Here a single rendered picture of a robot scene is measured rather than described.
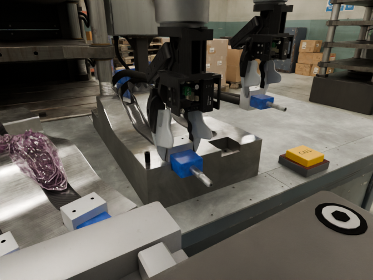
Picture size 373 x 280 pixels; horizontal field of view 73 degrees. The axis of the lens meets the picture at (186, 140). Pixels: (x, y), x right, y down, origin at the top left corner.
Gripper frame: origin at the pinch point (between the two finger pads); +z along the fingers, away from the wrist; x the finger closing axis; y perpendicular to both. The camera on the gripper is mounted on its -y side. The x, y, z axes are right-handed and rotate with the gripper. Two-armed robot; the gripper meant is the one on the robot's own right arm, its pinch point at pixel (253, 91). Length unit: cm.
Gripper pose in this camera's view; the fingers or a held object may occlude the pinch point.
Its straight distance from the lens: 70.0
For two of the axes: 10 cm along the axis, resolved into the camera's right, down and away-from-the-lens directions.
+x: 8.7, -2.0, 4.5
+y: 4.9, 3.5, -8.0
